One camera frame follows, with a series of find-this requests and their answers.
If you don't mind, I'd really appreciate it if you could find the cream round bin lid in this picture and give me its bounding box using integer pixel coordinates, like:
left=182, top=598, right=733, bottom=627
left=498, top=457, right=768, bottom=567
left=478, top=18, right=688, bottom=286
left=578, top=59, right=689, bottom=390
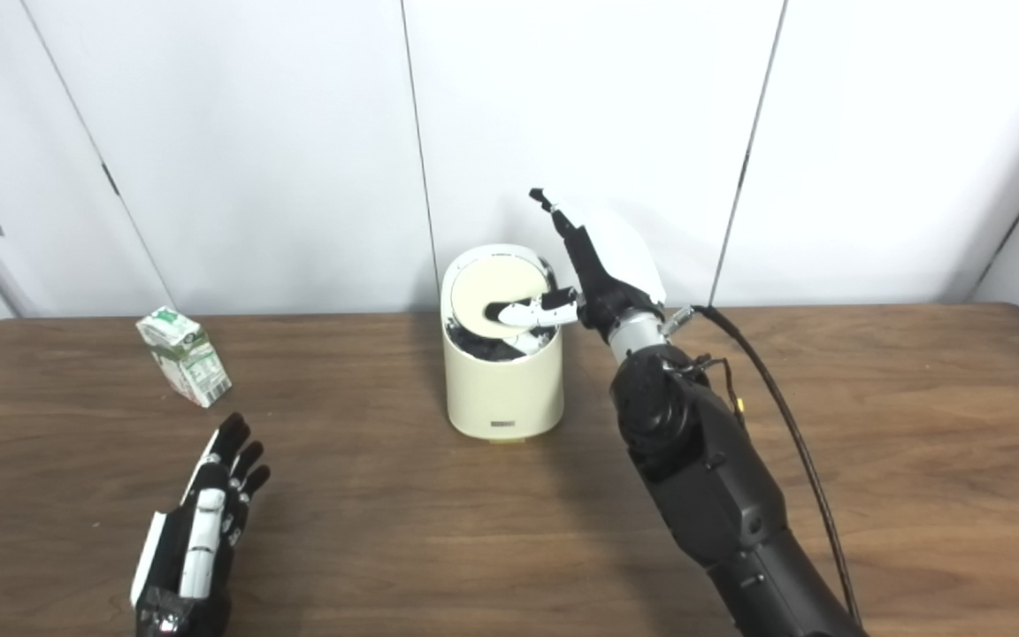
left=451, top=257, right=555, bottom=342

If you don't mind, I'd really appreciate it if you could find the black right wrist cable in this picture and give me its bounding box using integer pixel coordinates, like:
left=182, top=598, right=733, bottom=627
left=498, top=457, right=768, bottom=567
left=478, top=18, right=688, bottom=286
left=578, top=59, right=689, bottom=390
left=664, top=305, right=862, bottom=625

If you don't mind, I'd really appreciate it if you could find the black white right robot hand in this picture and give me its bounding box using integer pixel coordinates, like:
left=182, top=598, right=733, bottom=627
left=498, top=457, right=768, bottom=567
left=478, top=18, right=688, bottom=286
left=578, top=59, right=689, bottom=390
left=485, top=188, right=668, bottom=357

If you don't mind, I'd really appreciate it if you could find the green white milk carton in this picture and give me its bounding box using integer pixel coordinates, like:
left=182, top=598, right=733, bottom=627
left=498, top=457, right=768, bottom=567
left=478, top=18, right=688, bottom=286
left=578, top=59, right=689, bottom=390
left=136, top=306, right=233, bottom=409

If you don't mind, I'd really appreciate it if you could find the cream-colored round bin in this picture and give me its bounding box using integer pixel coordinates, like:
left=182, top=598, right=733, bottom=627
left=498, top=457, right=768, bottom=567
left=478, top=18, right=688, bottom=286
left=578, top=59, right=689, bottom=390
left=441, top=244, right=565, bottom=443

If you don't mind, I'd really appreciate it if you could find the black bin liner bag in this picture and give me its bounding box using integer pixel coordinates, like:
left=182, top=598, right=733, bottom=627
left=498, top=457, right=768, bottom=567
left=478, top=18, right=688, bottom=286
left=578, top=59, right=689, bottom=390
left=446, top=320, right=556, bottom=363

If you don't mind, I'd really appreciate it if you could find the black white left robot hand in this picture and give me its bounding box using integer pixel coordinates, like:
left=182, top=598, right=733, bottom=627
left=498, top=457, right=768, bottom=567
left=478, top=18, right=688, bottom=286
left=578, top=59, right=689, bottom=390
left=130, top=412, right=272, bottom=637

